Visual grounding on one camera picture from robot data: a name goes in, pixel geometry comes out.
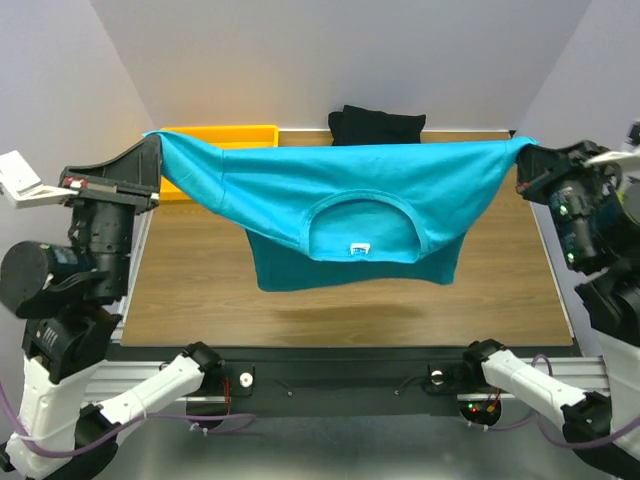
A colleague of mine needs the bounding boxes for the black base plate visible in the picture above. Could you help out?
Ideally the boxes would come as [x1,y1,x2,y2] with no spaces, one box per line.
[214,346,488,418]

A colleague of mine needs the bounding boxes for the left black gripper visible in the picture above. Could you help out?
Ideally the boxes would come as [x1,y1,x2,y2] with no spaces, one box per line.
[73,128,176,289]

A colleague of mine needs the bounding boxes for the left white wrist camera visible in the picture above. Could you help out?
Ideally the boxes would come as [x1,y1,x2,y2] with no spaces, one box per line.
[1,150,78,209]

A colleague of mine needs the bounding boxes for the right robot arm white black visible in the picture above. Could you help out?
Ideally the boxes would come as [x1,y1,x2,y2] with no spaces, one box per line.
[460,141,639,479]

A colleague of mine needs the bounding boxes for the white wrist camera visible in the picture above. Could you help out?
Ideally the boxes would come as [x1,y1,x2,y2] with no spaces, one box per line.
[585,119,640,171]
[1,150,78,209]

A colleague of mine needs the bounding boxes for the yellow plastic tray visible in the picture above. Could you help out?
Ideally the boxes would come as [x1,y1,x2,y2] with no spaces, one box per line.
[158,124,280,202]

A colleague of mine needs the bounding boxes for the teal t shirt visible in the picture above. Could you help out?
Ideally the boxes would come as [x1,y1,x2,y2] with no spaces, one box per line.
[155,130,532,292]

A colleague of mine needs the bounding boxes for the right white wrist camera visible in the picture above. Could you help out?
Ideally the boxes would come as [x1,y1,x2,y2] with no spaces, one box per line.
[585,119,640,171]

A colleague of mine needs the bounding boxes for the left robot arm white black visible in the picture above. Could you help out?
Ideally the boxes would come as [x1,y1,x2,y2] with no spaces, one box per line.
[1,134,224,479]

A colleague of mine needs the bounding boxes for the folded black t shirt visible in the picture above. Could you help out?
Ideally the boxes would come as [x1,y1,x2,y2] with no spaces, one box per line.
[328,105,427,146]

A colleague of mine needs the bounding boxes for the aluminium frame rail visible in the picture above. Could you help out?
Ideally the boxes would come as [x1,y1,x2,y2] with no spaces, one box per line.
[57,209,174,480]

